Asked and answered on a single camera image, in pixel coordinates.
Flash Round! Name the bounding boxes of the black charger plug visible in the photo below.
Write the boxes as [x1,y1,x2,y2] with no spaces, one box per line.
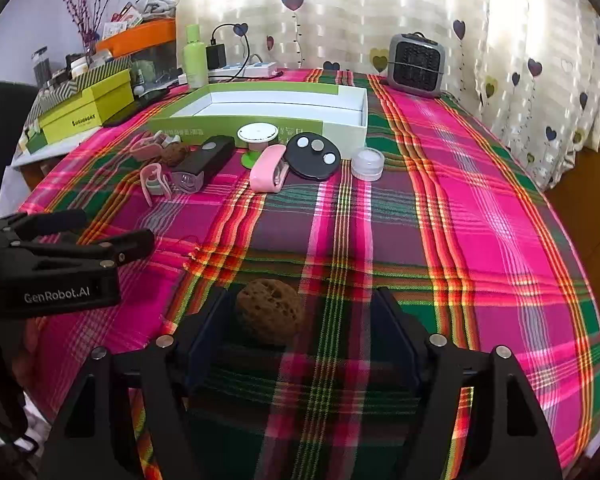
[206,42,227,70]

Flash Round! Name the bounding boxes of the black smartphone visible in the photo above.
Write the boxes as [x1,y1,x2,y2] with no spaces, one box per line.
[102,89,171,128]

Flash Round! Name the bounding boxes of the heart print curtain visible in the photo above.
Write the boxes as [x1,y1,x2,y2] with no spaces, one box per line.
[174,0,600,191]

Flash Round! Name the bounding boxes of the grey small fan heater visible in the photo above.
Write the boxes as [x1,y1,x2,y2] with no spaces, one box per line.
[387,32,443,98]

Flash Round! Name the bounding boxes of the clear small jar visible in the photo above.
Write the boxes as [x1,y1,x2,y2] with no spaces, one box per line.
[350,147,385,182]

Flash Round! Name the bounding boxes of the wooden cabinet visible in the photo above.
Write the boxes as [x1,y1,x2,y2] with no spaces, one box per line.
[550,145,600,361]

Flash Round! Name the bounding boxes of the light green bottle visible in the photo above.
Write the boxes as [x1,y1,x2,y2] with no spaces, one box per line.
[182,24,210,90]

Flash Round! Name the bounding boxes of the black round button device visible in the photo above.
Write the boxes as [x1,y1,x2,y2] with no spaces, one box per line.
[285,132,342,180]

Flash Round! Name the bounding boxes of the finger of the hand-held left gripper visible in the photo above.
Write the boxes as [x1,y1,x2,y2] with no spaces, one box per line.
[10,228,156,269]
[0,208,89,244]

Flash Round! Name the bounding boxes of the yellow-green cardboard box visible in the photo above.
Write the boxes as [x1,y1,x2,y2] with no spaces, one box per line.
[37,69,135,146]

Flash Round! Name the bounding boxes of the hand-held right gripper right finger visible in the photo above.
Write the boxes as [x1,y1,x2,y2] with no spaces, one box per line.
[372,287,563,480]

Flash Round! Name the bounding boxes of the black chair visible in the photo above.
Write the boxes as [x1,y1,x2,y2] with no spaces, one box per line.
[0,81,41,221]

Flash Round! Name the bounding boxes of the striped gift box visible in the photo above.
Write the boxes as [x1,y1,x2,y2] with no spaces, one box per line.
[32,57,131,111]

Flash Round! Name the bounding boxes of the printed paper packets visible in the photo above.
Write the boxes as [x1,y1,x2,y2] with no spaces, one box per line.
[111,2,146,26]

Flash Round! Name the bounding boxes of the brown walnut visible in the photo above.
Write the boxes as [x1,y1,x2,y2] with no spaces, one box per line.
[160,142,192,166]
[236,278,305,347]

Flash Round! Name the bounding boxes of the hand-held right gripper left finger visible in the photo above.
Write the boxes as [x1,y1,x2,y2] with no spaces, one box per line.
[42,287,236,480]

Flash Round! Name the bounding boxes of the purple flower branches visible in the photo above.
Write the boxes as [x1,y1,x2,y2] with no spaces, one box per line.
[55,0,131,53]

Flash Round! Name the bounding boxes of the green white cardboard box tray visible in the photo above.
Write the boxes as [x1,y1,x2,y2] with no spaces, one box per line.
[147,81,370,161]

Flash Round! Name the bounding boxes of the pink plastic clip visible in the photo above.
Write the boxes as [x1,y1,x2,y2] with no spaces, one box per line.
[129,130,181,163]
[140,162,173,207]
[249,144,287,194]

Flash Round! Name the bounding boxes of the white blue power strip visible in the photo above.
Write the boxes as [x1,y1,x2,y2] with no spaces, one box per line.
[207,61,279,81]

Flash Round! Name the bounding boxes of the black charging cable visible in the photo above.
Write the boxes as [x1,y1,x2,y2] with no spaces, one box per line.
[210,22,253,78]

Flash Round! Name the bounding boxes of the orange lidded storage bin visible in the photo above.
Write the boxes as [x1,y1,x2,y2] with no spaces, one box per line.
[96,19,177,68]

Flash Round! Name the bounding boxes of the pink green plaid tablecloth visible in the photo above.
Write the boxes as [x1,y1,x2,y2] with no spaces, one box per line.
[17,67,600,480]

